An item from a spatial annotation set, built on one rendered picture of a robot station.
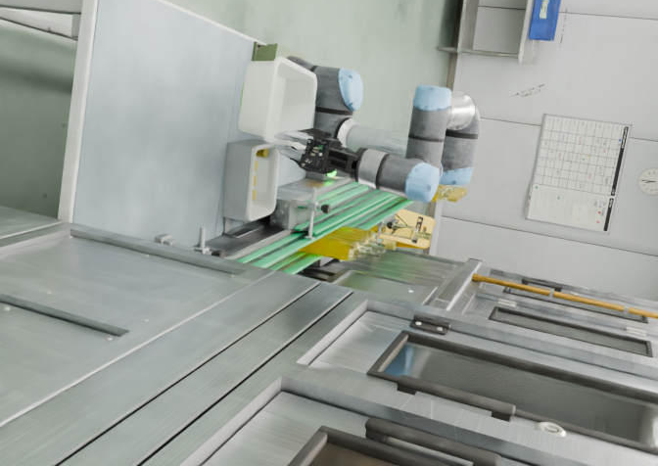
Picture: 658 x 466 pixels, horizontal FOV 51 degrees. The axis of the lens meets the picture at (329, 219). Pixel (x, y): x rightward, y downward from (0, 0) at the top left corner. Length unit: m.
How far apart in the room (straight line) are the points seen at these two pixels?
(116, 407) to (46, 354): 0.18
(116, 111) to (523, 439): 1.12
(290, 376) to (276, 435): 0.11
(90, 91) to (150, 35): 0.23
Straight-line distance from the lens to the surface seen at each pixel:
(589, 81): 7.92
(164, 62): 1.73
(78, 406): 0.82
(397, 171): 1.35
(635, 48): 7.92
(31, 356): 0.96
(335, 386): 0.88
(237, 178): 2.02
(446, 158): 1.80
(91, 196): 1.58
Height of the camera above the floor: 1.75
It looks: 20 degrees down
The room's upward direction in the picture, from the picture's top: 101 degrees clockwise
